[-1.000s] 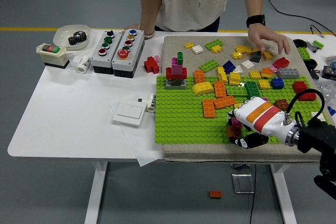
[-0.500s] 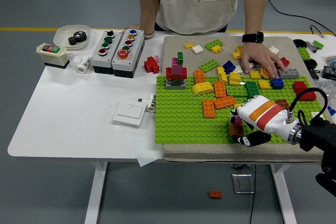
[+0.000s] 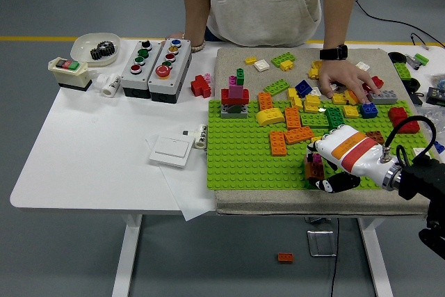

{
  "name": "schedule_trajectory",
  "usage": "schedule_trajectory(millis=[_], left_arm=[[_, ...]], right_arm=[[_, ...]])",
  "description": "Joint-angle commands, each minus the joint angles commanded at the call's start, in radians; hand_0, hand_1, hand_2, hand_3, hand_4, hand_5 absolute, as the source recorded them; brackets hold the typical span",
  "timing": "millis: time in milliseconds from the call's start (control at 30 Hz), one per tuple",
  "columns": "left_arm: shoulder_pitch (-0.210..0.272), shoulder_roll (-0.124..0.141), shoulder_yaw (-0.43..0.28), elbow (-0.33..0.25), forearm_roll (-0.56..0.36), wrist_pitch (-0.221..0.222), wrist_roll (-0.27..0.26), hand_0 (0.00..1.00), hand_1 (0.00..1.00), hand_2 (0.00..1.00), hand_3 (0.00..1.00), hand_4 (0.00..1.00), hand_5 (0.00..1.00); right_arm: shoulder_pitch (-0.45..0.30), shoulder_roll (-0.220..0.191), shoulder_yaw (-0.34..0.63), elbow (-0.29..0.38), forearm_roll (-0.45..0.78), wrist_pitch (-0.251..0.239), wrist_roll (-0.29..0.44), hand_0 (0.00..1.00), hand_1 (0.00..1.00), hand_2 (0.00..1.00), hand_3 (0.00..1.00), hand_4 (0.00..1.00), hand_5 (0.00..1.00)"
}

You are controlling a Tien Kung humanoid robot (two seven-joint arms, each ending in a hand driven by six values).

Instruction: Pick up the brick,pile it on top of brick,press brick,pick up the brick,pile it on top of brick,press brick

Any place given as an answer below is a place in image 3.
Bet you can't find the person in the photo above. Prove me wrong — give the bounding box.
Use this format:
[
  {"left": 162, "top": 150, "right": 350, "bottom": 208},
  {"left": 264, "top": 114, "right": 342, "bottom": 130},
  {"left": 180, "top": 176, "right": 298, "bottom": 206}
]
[{"left": 164, "top": 0, "right": 382, "bottom": 105}]

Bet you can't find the narrow yellow brick stack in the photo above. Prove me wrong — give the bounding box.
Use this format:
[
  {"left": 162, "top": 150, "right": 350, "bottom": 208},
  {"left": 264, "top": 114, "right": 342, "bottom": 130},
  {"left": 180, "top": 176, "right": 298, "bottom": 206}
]
[{"left": 287, "top": 88, "right": 303, "bottom": 110}]

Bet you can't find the black electronic device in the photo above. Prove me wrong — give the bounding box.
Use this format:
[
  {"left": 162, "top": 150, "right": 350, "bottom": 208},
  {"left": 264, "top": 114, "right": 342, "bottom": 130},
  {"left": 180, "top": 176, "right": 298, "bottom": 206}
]
[{"left": 426, "top": 86, "right": 445, "bottom": 106}]

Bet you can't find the white paper sheet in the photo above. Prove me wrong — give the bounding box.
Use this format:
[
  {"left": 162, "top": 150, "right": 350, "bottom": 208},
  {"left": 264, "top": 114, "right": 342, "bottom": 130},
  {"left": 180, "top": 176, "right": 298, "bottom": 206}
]
[{"left": 145, "top": 133, "right": 217, "bottom": 222}]

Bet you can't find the yellow curved brick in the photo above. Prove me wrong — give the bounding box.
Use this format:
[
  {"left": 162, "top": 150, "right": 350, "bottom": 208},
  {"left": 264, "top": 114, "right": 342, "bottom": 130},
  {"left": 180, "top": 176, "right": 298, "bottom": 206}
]
[{"left": 255, "top": 107, "right": 286, "bottom": 127}]

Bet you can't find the lime long brick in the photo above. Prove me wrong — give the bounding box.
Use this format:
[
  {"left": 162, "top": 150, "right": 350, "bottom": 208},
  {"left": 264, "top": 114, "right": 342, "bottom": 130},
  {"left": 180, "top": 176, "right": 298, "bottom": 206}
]
[
  {"left": 300, "top": 112, "right": 330, "bottom": 129},
  {"left": 270, "top": 52, "right": 297, "bottom": 68},
  {"left": 263, "top": 79, "right": 291, "bottom": 96}
]

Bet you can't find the blue brick with circle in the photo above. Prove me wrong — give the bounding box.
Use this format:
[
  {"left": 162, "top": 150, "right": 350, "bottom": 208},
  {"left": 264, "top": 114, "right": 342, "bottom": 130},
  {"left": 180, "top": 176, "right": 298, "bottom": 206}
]
[{"left": 295, "top": 79, "right": 314, "bottom": 97}]

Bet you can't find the black wrist watch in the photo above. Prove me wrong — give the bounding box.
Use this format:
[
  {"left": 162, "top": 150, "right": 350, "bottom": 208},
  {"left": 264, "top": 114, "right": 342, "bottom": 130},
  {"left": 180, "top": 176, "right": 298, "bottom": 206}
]
[{"left": 318, "top": 44, "right": 349, "bottom": 61}]

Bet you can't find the green studded baseplate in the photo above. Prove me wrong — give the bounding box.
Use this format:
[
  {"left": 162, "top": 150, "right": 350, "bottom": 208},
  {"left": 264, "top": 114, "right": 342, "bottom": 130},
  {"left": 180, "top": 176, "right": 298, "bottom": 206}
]
[{"left": 205, "top": 99, "right": 437, "bottom": 191}]

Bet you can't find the orange small brick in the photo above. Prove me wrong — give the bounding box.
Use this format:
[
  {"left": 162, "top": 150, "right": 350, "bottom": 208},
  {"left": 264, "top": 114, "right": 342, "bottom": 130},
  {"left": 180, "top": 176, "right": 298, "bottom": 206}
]
[{"left": 343, "top": 88, "right": 361, "bottom": 105}]

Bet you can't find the red tower brick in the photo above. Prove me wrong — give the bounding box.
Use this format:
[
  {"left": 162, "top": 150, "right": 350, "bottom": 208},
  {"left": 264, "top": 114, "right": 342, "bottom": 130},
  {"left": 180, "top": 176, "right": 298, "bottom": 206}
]
[{"left": 220, "top": 88, "right": 250, "bottom": 106}]

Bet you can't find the grey emergency stop control box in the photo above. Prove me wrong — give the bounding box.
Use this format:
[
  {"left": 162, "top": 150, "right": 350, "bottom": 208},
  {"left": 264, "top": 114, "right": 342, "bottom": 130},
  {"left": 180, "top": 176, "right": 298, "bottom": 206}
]
[{"left": 148, "top": 38, "right": 193, "bottom": 104}]

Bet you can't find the black floor cable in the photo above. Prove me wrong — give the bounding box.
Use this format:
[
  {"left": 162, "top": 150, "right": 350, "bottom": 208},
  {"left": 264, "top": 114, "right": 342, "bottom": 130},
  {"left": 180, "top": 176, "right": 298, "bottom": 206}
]
[{"left": 354, "top": 0, "right": 445, "bottom": 49}]

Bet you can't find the blue square brick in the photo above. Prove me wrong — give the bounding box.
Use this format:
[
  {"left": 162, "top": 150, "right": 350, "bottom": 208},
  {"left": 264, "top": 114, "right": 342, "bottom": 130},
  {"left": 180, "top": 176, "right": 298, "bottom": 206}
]
[{"left": 359, "top": 102, "right": 379, "bottom": 120}]

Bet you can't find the white pipe fitting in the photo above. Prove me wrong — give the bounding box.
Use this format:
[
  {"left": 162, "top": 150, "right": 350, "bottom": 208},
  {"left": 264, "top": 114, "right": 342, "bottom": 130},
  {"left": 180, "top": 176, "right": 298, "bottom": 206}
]
[{"left": 90, "top": 71, "right": 122, "bottom": 97}]

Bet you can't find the grey four-button control box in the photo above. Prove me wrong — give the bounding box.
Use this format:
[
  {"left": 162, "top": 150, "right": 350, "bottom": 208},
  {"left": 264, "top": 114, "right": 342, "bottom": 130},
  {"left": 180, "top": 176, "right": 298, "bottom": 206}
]
[{"left": 120, "top": 40, "right": 163, "bottom": 99}]

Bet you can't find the metal floor plate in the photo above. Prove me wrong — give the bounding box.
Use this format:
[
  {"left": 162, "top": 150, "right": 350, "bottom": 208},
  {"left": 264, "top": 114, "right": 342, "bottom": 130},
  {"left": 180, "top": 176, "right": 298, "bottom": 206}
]
[{"left": 307, "top": 230, "right": 338, "bottom": 258}]

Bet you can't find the brown square brick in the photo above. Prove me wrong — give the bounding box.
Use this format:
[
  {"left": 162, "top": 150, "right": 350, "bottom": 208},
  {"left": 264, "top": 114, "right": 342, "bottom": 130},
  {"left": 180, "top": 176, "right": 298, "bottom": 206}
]
[
  {"left": 305, "top": 161, "right": 325, "bottom": 182},
  {"left": 365, "top": 131, "right": 386, "bottom": 145}
]

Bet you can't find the red long brick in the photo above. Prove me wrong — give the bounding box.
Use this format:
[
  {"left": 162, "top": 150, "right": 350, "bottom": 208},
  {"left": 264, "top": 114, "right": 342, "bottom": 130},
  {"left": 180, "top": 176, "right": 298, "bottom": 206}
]
[{"left": 396, "top": 119, "right": 421, "bottom": 134}]

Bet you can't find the cream red-green switch box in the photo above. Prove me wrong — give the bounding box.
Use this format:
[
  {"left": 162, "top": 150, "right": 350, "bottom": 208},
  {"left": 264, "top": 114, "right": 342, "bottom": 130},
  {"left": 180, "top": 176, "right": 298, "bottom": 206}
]
[{"left": 47, "top": 56, "right": 93, "bottom": 92}]

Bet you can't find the dark green long brick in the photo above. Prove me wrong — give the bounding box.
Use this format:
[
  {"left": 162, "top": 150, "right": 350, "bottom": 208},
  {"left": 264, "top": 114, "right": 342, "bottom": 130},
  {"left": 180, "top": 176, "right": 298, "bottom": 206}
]
[{"left": 325, "top": 106, "right": 347, "bottom": 130}]

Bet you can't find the red rounded brick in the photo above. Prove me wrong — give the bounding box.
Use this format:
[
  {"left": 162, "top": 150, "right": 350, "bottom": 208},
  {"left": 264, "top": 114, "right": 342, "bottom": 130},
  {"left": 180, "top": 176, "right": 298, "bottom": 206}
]
[{"left": 363, "top": 75, "right": 385, "bottom": 91}]

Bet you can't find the black hanging cable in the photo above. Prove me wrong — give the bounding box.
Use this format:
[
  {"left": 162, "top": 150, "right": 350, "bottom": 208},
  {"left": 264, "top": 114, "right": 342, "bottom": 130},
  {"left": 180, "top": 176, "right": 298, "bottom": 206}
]
[{"left": 329, "top": 218, "right": 341, "bottom": 297}]

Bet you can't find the red brick cluster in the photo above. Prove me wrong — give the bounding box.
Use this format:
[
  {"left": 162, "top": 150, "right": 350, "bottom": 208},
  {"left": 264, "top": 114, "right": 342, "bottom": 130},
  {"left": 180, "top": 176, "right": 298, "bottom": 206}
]
[{"left": 190, "top": 74, "right": 212, "bottom": 99}]

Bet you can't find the white table leg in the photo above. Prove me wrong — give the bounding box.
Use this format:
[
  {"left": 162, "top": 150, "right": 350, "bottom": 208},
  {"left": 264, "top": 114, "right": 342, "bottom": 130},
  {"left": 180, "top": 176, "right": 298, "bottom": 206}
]
[
  {"left": 111, "top": 214, "right": 143, "bottom": 297},
  {"left": 357, "top": 218, "right": 394, "bottom": 297}
]

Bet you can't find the black ring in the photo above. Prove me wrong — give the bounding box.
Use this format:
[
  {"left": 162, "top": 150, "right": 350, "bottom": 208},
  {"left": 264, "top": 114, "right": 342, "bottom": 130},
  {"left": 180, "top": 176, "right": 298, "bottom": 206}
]
[{"left": 387, "top": 51, "right": 407, "bottom": 65}]

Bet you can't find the orange long brick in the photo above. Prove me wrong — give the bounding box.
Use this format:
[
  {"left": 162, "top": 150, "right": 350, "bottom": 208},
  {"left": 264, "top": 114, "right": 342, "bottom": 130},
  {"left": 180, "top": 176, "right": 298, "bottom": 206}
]
[
  {"left": 284, "top": 106, "right": 302, "bottom": 130},
  {"left": 269, "top": 130, "right": 289, "bottom": 157},
  {"left": 257, "top": 91, "right": 275, "bottom": 112},
  {"left": 283, "top": 125, "right": 316, "bottom": 145}
]

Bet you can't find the person's left hand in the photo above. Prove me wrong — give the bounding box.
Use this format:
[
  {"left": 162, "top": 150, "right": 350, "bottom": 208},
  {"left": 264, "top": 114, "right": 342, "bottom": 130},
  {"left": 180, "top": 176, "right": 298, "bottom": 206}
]
[{"left": 318, "top": 60, "right": 382, "bottom": 105}]

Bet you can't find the white wall switch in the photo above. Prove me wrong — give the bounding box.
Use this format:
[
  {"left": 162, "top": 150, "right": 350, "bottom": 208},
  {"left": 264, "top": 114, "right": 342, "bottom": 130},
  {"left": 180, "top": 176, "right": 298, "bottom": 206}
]
[{"left": 149, "top": 135, "right": 195, "bottom": 170}]

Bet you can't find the white bowl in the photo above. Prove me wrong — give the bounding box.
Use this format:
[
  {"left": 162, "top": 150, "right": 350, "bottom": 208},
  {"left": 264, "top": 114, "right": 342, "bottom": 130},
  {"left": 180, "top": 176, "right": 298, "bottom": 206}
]
[{"left": 70, "top": 32, "right": 122, "bottom": 67}]

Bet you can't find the small black part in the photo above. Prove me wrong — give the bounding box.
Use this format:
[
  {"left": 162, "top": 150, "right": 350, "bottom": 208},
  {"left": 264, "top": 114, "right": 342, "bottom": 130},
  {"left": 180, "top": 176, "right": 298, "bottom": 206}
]
[{"left": 408, "top": 88, "right": 425, "bottom": 106}]

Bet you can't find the clear plastic bag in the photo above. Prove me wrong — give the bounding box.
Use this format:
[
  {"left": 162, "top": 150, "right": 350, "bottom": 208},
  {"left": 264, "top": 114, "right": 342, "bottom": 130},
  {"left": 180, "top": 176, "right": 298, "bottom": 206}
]
[{"left": 416, "top": 105, "right": 445, "bottom": 129}]

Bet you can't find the black gear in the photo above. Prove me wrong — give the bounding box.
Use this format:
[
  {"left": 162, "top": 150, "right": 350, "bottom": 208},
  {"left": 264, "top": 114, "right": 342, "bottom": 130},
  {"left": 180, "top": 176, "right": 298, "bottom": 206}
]
[{"left": 90, "top": 40, "right": 117, "bottom": 61}]

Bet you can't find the white labelled tube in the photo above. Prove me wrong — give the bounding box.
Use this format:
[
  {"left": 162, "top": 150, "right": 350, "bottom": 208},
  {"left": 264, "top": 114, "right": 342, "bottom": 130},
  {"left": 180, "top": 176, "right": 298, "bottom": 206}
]
[{"left": 194, "top": 123, "right": 209, "bottom": 150}]

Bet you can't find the lime studded plate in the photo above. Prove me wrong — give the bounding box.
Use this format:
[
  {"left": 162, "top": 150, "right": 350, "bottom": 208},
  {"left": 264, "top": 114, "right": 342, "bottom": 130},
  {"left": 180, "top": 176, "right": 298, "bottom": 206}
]
[{"left": 393, "top": 62, "right": 412, "bottom": 81}]

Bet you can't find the red square brick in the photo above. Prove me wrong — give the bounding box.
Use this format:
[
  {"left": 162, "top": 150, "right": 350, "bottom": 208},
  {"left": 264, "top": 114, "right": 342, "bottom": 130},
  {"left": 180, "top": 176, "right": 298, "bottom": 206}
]
[{"left": 387, "top": 106, "right": 410, "bottom": 124}]

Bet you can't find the grey long brick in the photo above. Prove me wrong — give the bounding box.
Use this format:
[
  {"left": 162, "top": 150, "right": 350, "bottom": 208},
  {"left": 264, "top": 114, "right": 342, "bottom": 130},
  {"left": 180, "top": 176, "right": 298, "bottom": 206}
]
[{"left": 368, "top": 89, "right": 399, "bottom": 106}]

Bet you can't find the grey tower base brick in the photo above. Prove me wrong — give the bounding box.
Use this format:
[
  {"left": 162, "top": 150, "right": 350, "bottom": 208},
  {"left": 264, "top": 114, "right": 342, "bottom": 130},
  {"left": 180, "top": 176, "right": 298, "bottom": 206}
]
[{"left": 220, "top": 102, "right": 250, "bottom": 119}]

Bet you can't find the person's right hand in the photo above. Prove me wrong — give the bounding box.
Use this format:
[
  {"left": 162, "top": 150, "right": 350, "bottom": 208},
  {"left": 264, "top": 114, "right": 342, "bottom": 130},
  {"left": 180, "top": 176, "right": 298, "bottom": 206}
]
[{"left": 164, "top": 30, "right": 194, "bottom": 43}]

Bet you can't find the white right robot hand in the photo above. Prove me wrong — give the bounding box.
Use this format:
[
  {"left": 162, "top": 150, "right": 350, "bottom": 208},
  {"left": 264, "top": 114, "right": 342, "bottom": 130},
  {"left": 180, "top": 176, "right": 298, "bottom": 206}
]
[{"left": 305, "top": 124, "right": 398, "bottom": 194}]

